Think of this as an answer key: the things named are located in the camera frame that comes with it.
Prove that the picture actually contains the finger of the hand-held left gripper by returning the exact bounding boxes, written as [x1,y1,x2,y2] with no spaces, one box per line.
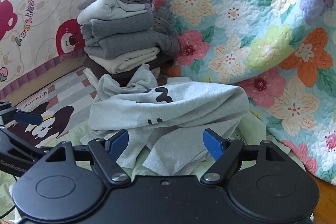
[0,127,51,161]
[0,101,44,127]

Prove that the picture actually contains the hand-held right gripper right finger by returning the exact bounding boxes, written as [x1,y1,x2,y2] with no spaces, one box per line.
[201,128,289,185]

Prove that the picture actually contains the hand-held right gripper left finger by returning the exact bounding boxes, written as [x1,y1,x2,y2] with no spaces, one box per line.
[43,130,132,186]

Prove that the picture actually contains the stack of folded clothes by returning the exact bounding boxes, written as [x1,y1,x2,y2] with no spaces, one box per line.
[77,0,181,94]

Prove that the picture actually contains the floral quilt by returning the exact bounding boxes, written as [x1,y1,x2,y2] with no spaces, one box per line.
[95,0,336,184]

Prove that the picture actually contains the light grey printed t-shirt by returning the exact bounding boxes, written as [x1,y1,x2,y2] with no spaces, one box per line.
[80,63,250,177]

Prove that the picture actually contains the bear printed bed cover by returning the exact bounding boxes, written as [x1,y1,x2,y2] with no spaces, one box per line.
[0,0,105,100]

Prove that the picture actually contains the beige bed base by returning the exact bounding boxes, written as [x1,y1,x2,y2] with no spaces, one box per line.
[25,56,88,90]

